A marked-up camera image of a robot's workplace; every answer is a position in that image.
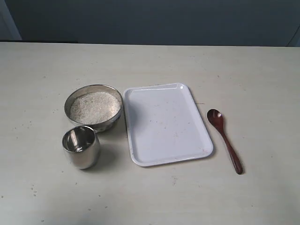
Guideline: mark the white rectangular plastic tray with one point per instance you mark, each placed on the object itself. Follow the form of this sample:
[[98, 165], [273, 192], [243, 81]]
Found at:
[[164, 125]]

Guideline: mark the steel bowl of rice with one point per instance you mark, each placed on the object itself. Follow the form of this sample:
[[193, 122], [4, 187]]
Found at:
[[97, 106]]

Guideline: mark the dark red wooden spoon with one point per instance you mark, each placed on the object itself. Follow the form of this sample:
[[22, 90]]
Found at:
[[216, 119]]

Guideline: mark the steel cup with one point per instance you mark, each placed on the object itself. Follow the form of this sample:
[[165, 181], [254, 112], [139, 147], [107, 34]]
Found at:
[[82, 146]]

